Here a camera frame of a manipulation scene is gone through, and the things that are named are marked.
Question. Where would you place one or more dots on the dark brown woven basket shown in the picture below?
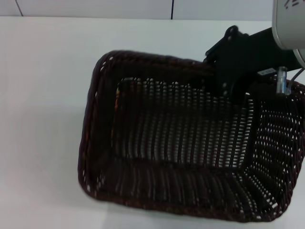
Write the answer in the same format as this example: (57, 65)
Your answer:
(166, 190)

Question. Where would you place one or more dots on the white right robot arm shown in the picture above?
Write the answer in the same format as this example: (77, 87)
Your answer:
(290, 23)

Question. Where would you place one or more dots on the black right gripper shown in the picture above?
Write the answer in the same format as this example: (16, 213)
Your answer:
(259, 55)

